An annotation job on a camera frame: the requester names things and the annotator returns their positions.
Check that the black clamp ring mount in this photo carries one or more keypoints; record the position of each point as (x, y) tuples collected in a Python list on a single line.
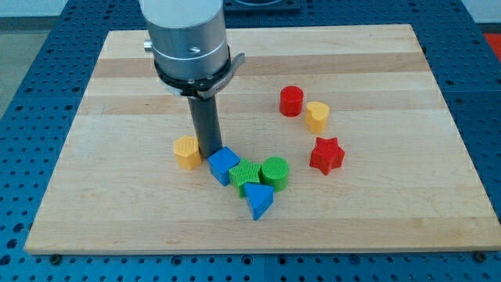
[(195, 72)]

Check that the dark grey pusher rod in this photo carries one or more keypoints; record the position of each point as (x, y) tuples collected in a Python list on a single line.
[(204, 113)]

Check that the yellow hexagon block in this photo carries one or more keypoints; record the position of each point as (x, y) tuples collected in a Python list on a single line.
[(187, 152)]

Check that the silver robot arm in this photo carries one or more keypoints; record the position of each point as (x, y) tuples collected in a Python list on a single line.
[(178, 24)]

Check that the green star block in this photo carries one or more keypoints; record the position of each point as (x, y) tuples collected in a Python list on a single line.
[(244, 172)]

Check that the red star block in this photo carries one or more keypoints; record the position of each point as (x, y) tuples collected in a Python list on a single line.
[(326, 155)]

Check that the blue cube block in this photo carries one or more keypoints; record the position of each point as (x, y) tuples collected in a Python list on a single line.
[(221, 162)]

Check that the red cylinder block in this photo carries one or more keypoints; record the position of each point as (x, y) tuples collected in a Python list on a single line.
[(290, 101)]

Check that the green cylinder block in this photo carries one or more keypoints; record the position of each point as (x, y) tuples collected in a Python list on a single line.
[(274, 172)]

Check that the blue triangle block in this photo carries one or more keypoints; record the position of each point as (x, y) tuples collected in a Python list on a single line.
[(259, 198)]

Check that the yellow heart block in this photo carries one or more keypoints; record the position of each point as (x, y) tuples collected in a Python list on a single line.
[(316, 117)]

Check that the wooden board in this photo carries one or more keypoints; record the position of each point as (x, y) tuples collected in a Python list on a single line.
[(376, 162)]

